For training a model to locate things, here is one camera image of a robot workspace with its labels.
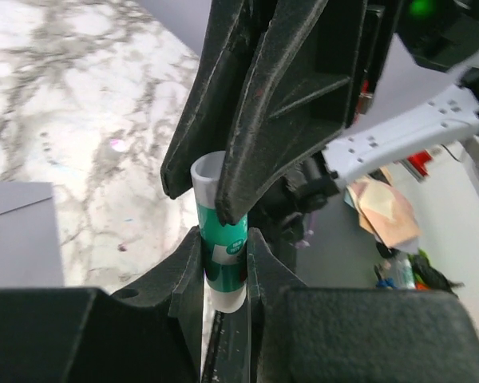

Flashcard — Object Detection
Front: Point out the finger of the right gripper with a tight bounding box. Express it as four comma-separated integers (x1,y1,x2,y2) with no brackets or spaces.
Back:
160,1,277,199

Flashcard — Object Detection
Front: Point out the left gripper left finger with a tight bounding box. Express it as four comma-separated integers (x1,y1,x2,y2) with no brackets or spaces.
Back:
0,227,204,382

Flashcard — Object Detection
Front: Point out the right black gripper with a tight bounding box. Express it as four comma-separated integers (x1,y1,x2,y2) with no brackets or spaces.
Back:
216,0,402,223

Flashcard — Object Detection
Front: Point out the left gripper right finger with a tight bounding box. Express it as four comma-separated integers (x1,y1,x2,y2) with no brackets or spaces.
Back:
207,228,479,382

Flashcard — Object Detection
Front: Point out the green white glue stick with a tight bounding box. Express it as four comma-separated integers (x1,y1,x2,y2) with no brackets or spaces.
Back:
190,151,247,314

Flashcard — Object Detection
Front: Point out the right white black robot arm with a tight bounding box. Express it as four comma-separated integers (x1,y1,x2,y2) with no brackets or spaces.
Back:
160,1,479,242

